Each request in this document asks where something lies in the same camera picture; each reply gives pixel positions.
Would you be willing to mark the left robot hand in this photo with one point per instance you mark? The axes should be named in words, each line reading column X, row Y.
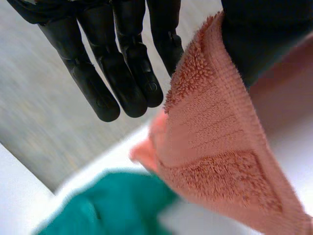
column 107, row 73

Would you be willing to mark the coral towel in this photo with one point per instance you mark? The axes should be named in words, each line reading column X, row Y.
column 210, row 137

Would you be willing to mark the teal towel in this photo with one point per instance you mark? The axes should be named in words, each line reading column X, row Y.
column 115, row 203

